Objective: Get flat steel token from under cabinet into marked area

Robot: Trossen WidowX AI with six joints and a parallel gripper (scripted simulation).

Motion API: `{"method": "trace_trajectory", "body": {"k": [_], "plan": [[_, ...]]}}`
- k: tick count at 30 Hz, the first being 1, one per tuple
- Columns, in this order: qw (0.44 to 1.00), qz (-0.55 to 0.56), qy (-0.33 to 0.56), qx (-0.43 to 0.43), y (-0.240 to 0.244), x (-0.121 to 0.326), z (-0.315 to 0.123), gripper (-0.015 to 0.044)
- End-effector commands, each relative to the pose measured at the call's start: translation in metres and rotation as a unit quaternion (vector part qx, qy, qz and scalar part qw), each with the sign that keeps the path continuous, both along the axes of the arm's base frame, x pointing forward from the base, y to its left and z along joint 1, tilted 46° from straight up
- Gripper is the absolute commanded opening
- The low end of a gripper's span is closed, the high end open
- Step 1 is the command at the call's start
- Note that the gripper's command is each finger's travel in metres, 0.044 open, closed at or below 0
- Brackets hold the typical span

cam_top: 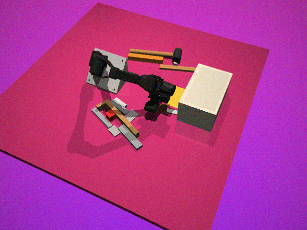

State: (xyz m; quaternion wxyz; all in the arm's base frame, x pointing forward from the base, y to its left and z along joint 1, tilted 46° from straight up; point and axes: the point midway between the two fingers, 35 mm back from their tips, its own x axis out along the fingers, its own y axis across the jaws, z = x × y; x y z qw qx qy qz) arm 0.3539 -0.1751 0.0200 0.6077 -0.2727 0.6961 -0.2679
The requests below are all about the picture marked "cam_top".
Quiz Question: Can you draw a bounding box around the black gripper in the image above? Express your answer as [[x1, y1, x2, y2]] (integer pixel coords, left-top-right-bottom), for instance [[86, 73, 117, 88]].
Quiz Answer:
[[144, 92, 160, 113]]

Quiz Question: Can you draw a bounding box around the red cube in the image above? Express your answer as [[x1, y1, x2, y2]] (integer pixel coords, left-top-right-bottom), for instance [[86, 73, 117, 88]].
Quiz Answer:
[[105, 109, 117, 122]]

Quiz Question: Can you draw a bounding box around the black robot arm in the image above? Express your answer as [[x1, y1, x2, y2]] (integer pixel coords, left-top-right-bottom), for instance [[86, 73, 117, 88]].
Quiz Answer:
[[89, 50, 176, 104]]

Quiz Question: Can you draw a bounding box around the orange rod with dark cylindrical end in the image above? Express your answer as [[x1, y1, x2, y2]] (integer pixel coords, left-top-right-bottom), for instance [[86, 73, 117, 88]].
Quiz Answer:
[[130, 48, 182, 63]]

